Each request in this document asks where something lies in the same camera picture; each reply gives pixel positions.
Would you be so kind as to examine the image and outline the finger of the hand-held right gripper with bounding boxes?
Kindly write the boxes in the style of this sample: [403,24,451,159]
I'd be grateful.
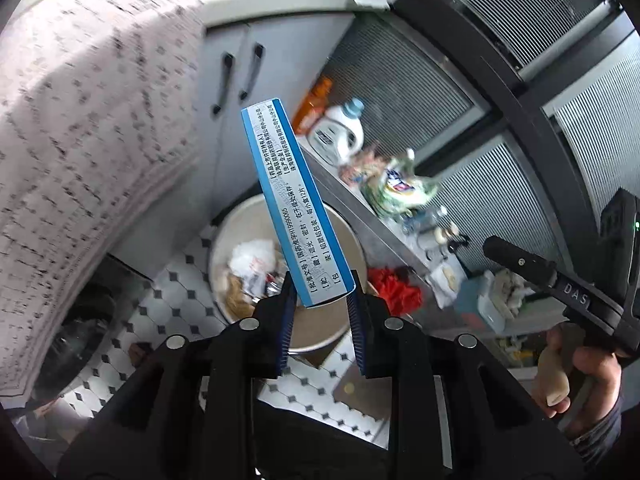
[482,236,558,289]

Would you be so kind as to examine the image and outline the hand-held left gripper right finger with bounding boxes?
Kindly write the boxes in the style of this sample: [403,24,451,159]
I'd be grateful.
[345,269,588,480]

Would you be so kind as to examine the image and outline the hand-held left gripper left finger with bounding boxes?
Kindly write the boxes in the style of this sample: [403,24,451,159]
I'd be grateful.
[55,270,298,480]

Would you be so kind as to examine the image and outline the foil snack packet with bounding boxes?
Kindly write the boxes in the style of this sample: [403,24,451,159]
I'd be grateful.
[257,270,290,303]

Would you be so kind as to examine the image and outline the plastic wrappers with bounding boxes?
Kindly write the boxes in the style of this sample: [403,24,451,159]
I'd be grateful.
[227,240,278,293]

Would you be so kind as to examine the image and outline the beige trash bin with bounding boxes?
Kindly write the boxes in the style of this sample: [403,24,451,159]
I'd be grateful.
[207,192,368,353]

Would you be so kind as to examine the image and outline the blue white medicine box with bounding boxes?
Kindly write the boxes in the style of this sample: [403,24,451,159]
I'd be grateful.
[241,99,358,309]

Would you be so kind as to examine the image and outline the person's right forearm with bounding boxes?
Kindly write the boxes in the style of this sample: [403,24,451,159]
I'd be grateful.
[560,385,626,456]

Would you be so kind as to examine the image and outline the person's right hand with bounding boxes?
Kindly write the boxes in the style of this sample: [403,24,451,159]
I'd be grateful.
[537,325,623,418]

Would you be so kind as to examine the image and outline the white rag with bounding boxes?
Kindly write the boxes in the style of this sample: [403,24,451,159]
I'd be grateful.
[492,267,538,318]

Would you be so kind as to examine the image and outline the crumpled brown paper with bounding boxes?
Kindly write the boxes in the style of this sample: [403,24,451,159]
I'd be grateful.
[225,275,261,321]

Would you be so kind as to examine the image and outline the red plastic bag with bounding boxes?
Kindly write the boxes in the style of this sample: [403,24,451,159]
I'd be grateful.
[367,266,425,318]

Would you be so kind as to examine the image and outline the teal box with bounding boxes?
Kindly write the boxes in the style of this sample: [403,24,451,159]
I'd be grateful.
[457,272,506,333]

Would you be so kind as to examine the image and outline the clear plastic bottle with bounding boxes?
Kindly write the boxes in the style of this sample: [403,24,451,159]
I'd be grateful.
[400,205,448,233]

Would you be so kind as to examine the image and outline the person's dark clothing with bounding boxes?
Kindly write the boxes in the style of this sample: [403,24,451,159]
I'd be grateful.
[255,400,396,480]

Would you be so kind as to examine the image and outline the green white plastic bag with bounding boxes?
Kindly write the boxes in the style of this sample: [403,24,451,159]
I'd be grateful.
[360,149,441,218]

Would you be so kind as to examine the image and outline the pink patterned bag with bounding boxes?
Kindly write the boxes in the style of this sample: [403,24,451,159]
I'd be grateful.
[340,142,396,188]

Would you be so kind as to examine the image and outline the white laundry detergent bottle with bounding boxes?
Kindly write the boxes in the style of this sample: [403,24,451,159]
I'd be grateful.
[307,97,366,167]

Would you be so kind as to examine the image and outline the orange bottle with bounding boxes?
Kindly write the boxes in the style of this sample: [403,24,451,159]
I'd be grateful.
[292,76,333,135]

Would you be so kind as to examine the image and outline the ribbed sliding door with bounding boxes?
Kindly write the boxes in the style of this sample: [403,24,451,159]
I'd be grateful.
[330,0,640,311]

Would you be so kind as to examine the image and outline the grey sink cabinet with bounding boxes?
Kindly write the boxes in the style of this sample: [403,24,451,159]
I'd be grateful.
[107,12,356,281]

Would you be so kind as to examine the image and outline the patterned tablecloth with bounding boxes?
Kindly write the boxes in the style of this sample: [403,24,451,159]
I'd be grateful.
[0,0,208,401]

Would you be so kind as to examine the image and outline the black cabinet handle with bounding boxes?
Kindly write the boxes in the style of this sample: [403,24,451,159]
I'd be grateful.
[238,43,265,101]
[211,52,236,115]

